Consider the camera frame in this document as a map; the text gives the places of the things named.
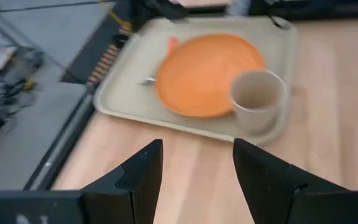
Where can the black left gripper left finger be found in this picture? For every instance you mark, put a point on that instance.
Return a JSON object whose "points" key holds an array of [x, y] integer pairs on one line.
{"points": [[135, 193]]}

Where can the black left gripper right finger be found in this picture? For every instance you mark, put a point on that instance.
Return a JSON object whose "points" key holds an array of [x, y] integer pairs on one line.
{"points": [[275, 193]]}

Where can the beige cup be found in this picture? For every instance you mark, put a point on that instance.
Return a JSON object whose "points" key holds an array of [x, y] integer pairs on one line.
{"points": [[256, 115]]}

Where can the orange round plate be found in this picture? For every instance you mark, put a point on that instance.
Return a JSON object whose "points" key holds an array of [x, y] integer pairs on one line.
{"points": [[204, 74]]}

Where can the beige plastic tray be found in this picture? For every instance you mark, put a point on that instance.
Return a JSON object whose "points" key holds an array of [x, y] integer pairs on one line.
{"points": [[129, 96]]}

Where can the black mat with hazard stripes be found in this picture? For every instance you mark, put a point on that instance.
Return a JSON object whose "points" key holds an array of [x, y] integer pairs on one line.
{"points": [[85, 53]]}

